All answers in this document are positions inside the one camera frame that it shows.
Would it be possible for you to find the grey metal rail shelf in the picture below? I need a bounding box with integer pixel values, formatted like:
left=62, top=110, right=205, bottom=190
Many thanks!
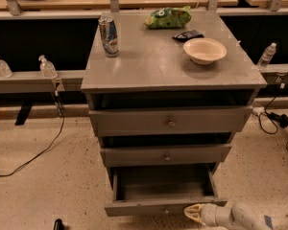
left=0, top=70, right=84, bottom=94

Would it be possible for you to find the clear water bottle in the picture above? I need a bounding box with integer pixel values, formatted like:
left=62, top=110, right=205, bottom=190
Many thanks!
left=257, top=42, right=276, bottom=71

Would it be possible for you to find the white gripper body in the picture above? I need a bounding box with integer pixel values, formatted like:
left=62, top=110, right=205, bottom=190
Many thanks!
left=201, top=204, right=234, bottom=227

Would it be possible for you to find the clear pump bottle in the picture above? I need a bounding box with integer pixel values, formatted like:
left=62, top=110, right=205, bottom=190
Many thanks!
left=38, top=55, right=58, bottom=79
left=0, top=59, right=12, bottom=78

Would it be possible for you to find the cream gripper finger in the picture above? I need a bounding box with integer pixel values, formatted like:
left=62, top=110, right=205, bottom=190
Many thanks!
left=183, top=204, right=204, bottom=224

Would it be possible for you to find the black object at floor edge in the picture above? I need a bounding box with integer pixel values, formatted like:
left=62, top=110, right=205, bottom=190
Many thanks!
left=53, top=218, right=64, bottom=230

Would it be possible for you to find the silver blue drink can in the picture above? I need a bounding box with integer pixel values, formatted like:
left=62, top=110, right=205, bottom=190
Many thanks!
left=98, top=15, right=119, bottom=57

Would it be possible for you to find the grey bottom drawer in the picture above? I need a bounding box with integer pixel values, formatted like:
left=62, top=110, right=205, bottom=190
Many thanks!
left=105, top=164, right=228, bottom=217

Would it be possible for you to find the white bowl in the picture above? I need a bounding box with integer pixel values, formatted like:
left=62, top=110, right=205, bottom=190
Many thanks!
left=183, top=37, right=227, bottom=65

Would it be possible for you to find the black floor cable left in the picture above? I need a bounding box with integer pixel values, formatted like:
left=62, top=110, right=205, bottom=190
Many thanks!
left=0, top=89, right=66, bottom=179

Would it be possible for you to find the green chip bag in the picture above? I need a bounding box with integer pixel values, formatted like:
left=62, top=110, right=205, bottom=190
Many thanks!
left=144, top=6, right=191, bottom=29

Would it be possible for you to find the grey drawer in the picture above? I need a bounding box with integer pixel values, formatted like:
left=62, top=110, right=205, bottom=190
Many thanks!
left=100, top=144, right=231, bottom=168
left=89, top=105, right=252, bottom=137
left=105, top=164, right=228, bottom=217

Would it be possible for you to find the clear pump bottle far left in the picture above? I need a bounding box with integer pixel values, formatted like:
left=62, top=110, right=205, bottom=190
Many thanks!
left=0, top=59, right=12, bottom=78

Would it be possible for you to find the grey top drawer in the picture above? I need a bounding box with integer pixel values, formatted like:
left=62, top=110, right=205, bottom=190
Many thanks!
left=89, top=105, right=252, bottom=137

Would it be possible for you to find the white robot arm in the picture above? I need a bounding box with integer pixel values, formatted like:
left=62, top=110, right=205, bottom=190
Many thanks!
left=184, top=202, right=272, bottom=230

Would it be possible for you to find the dark blue snack packet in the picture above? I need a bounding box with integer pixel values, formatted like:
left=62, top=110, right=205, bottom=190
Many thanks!
left=173, top=30, right=204, bottom=42

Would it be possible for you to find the grey wooden drawer cabinet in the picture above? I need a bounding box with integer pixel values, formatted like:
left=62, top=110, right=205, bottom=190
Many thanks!
left=81, top=10, right=268, bottom=190

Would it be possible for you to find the grey middle drawer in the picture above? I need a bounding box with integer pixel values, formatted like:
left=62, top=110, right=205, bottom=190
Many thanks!
left=100, top=144, right=231, bottom=168

